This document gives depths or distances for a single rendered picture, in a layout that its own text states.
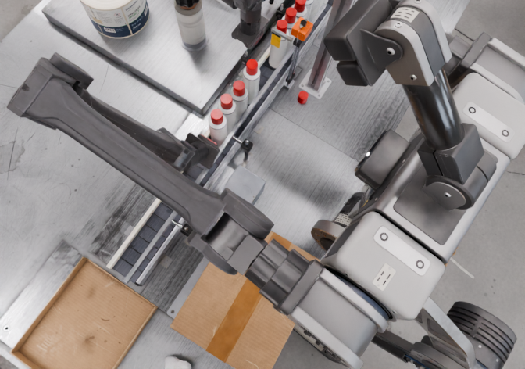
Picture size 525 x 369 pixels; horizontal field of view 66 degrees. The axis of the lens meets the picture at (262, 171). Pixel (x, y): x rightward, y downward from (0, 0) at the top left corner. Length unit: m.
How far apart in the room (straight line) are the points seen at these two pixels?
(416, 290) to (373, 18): 0.35
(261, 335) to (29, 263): 0.75
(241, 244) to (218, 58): 0.92
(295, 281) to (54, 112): 0.41
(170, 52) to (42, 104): 0.87
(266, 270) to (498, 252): 1.99
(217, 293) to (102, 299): 0.45
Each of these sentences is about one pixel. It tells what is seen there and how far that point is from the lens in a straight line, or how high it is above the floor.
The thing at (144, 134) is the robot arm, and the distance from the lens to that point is 0.86.
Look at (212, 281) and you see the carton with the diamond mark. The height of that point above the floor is 1.12.
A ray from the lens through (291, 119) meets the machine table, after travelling 1.39.
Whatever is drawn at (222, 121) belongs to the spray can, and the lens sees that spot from 1.13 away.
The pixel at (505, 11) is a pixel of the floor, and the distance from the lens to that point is 3.20.
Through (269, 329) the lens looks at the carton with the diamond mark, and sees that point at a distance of 0.97.
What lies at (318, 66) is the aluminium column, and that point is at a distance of 1.34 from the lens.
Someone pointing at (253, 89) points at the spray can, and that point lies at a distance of 1.25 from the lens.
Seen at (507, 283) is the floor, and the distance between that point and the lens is 2.50.
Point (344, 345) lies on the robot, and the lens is 0.59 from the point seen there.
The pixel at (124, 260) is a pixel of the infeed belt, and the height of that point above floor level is 0.88.
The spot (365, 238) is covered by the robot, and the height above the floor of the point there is 1.53.
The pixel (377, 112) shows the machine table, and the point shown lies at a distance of 1.47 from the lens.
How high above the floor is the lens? 2.08
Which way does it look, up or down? 73 degrees down
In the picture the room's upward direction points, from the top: 11 degrees clockwise
